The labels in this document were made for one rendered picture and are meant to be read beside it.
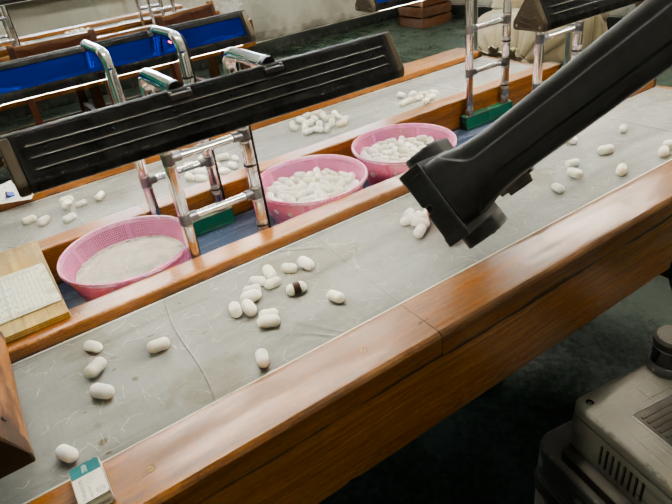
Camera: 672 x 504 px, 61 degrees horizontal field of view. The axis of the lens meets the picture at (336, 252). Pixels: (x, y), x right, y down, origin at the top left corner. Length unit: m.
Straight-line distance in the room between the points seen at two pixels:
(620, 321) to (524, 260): 1.18
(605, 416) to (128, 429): 0.80
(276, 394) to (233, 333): 0.19
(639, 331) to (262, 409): 1.57
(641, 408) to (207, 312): 0.79
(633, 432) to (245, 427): 0.69
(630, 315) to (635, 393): 0.99
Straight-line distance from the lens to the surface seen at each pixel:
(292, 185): 1.39
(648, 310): 2.23
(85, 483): 0.76
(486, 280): 0.95
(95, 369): 0.95
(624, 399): 1.20
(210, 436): 0.76
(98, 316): 1.06
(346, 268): 1.04
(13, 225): 1.58
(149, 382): 0.91
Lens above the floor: 1.31
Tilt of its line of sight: 31 degrees down
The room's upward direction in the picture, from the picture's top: 8 degrees counter-clockwise
